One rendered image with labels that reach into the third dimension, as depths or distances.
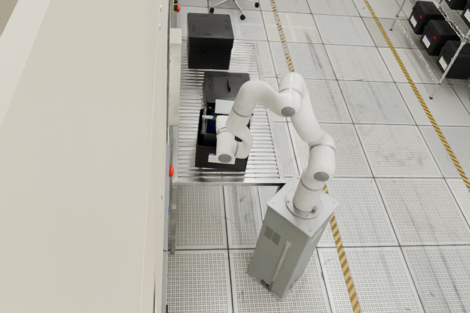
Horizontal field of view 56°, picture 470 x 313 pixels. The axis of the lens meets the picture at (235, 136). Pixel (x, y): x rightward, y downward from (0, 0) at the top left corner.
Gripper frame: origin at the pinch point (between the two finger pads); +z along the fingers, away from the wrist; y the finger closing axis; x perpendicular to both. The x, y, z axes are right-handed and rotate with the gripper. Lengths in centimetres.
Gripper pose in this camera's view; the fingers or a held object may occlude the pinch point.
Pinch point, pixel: (226, 111)
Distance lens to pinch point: 221.6
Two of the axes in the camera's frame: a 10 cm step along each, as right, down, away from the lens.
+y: 9.9, 0.9, 0.8
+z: 0.1, -7.2, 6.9
